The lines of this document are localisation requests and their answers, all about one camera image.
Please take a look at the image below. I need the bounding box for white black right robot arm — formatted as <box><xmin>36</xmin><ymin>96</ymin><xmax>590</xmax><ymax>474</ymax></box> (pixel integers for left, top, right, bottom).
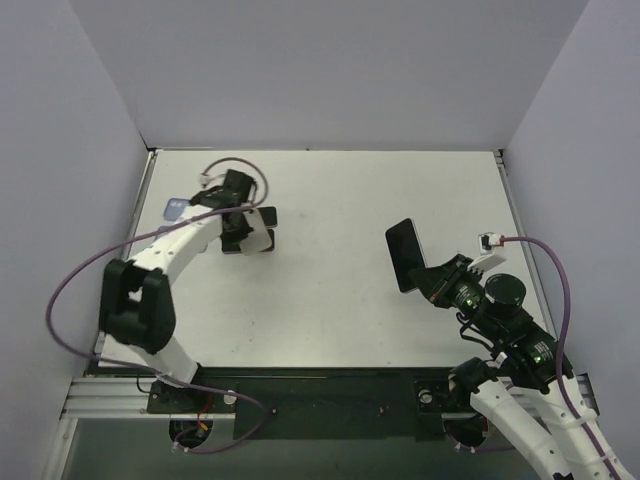
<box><xmin>408</xmin><ymin>255</ymin><xmax>632</xmax><ymax>479</ymax></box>

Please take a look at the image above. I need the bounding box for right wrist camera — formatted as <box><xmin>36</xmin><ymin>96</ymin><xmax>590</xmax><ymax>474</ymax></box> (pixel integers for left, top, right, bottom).
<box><xmin>468</xmin><ymin>232</ymin><xmax>506</xmax><ymax>274</ymax></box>

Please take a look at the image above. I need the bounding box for lilac phone case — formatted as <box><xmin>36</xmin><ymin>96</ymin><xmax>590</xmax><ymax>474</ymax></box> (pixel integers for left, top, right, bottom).
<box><xmin>163</xmin><ymin>197</ymin><xmax>189</xmax><ymax>222</ymax></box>

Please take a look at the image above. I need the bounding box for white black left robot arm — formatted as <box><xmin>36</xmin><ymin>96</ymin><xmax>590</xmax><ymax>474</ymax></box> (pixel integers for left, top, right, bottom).
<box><xmin>99</xmin><ymin>169</ymin><xmax>272</xmax><ymax>412</ymax></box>

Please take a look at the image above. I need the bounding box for black smartphone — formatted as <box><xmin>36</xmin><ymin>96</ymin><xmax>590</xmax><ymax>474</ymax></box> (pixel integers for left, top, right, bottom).
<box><xmin>385</xmin><ymin>218</ymin><xmax>426</xmax><ymax>294</ymax></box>
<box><xmin>257</xmin><ymin>206</ymin><xmax>278</xmax><ymax>229</ymax></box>
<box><xmin>221</xmin><ymin>229</ymin><xmax>275</xmax><ymax>256</ymax></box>

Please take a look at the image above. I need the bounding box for aluminium table edge rail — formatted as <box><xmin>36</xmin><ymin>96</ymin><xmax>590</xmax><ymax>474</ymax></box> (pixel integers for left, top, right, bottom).
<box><xmin>60</xmin><ymin>377</ymin><xmax>236</xmax><ymax>420</ymax></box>

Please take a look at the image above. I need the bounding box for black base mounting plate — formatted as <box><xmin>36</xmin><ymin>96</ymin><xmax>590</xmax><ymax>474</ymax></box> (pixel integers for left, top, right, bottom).
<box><xmin>147</xmin><ymin>367</ymin><xmax>490</xmax><ymax>445</ymax></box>

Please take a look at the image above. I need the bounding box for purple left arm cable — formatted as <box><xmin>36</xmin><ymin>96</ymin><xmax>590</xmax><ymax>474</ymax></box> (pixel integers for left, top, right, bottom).
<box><xmin>45</xmin><ymin>157</ymin><xmax>274</xmax><ymax>455</ymax></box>

